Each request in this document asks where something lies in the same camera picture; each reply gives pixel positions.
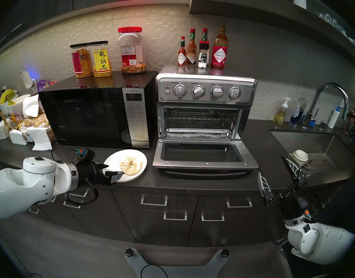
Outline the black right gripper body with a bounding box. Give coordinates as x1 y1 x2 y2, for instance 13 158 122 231
264 179 312 221

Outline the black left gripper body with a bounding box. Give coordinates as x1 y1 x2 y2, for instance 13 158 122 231
77 160 110 190

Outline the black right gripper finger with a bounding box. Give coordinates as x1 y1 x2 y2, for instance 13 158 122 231
258 171 276 206
281 156 307 185

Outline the pale bagel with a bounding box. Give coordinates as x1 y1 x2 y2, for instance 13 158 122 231
120 156 143 176

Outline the glass toaster oven door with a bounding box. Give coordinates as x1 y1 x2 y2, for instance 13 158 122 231
152 138 259 180

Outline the black microwave oven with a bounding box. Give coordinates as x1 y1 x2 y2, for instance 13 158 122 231
38 71 158 149

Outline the foil lined oven tray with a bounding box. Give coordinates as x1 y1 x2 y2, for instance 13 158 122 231
165 128 233 139

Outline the stainless steel toaster oven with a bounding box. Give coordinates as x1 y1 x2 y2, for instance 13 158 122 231
156 65 258 142

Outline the round white plate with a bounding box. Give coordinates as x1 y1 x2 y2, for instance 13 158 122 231
102 149 148 183

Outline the stainless steel sink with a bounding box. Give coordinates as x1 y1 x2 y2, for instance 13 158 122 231
270 129 355 179

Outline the large white paper bag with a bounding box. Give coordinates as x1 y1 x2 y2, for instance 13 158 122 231
26 126 53 151

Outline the yellow liquid soap dispenser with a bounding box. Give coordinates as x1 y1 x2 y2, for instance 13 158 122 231
273 97 291 126

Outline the blue dish soap bottle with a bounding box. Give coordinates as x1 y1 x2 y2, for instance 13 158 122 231
289 97 308 128

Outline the white bottle with blue cap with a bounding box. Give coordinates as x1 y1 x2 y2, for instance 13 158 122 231
327 107 341 129

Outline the clear bag of bread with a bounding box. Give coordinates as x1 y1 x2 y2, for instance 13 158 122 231
17 112 55 142

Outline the brown glass bottle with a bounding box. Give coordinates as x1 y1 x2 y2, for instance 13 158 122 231
346 110 355 136

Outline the dark lower kitchen cabinet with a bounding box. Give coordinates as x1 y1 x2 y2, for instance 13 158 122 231
0 159 311 247

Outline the small white paper bag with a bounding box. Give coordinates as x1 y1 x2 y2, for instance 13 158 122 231
9 129 29 145

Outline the chrome gooseneck faucet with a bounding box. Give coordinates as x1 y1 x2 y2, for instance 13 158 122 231
301 83 349 129

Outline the purple snack bag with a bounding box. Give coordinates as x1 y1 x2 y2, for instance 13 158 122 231
35 79 55 92

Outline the red label snack jar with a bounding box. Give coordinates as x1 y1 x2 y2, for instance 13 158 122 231
70 43 93 78

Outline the yellow label snack jar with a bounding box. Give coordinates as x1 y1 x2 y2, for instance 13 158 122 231
89 41 113 78

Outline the large red lid jar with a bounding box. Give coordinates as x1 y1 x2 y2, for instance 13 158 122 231
118 27 147 74

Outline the yellow banana bunch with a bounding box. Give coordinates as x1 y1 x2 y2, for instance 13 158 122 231
0 89 18 105

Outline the small red Tabasco bottle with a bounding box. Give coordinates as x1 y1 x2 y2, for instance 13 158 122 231
178 36 187 67

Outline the medium orange Tabasco bottle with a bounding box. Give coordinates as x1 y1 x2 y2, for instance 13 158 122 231
186 29 197 66

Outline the large Tabasco sauce bottle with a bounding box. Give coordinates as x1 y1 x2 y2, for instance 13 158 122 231
211 22 228 69

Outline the black cap salt grinder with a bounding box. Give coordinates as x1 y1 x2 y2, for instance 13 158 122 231
198 41 210 69

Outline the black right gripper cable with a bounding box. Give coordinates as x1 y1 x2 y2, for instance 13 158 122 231
302 192 325 223

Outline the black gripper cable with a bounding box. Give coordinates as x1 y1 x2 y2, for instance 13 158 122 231
51 147 99 207
302 192 325 223

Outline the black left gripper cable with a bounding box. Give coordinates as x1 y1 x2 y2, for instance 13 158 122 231
51 147 99 207

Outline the metal drawer handle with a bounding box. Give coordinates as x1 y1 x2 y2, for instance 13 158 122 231
141 194 168 206
201 213 225 222
164 211 187 221
226 196 252 208

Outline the wire sink grid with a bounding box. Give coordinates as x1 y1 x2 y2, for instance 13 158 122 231
289 153 338 172

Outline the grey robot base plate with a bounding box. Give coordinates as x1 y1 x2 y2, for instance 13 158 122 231
125 248 230 278

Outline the wire oven rack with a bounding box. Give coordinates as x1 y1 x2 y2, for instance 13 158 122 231
165 107 239 130

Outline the dark wall shelf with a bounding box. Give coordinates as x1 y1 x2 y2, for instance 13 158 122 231
189 0 355 71

